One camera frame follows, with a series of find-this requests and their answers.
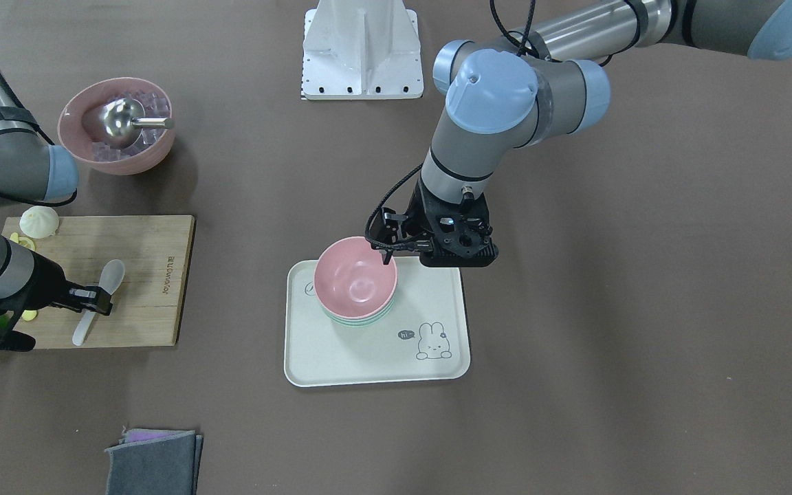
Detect grey folded cloth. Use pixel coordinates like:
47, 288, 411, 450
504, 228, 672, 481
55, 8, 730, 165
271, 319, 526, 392
106, 428, 204, 494

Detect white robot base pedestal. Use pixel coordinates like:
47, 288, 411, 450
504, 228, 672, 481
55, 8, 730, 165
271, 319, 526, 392
301, 1, 424, 100

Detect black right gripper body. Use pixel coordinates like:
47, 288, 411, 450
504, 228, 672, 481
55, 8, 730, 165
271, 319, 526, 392
0, 258, 97, 352

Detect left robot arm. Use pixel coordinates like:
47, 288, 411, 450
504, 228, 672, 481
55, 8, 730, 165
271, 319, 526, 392
365, 1, 792, 267

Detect large pink bowl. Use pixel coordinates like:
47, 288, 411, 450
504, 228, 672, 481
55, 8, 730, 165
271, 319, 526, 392
58, 76, 175, 175

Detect metal ice scoop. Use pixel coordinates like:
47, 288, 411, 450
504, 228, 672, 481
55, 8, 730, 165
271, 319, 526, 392
98, 98, 174, 149

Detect stacked green bowls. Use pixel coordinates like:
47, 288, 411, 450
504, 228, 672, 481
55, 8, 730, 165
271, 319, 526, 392
318, 301, 394, 328

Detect clear ice cubes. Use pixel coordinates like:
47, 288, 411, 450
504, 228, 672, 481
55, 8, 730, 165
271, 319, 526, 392
82, 91, 172, 162

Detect cream serving tray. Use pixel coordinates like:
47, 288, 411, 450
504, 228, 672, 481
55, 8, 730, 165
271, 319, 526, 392
283, 257, 471, 386

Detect wooden cutting board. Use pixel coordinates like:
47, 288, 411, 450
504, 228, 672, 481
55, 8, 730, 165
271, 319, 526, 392
34, 215, 195, 348

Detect small pink bowl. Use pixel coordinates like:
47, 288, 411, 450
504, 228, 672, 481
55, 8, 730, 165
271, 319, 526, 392
313, 237, 398, 320

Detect white ceramic spoon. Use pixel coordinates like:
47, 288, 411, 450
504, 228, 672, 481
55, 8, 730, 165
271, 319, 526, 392
71, 259, 126, 346

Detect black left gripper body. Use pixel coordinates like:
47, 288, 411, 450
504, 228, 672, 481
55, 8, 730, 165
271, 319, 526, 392
381, 181, 499, 267

